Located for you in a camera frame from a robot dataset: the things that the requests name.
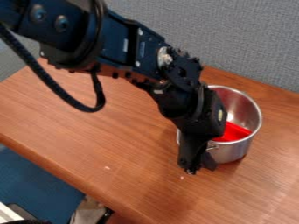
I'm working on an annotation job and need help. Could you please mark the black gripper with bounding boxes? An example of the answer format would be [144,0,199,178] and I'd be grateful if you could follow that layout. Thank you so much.
[159,87,228,175]

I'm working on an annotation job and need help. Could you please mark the red plastic block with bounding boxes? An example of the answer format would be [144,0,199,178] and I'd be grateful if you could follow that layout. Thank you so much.
[211,122,252,142]

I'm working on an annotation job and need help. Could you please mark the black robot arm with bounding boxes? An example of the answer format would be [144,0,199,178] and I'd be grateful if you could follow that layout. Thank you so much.
[0,0,227,174]

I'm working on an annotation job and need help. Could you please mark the grey table leg bracket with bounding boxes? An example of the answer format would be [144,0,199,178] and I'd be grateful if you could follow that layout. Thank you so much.
[69,196,113,224]

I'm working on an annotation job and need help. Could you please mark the stainless steel pot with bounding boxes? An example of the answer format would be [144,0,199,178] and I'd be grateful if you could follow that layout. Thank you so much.
[178,86,262,164]

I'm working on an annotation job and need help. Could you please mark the white and black floor object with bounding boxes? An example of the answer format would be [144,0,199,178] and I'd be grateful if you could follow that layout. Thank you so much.
[0,201,40,224]

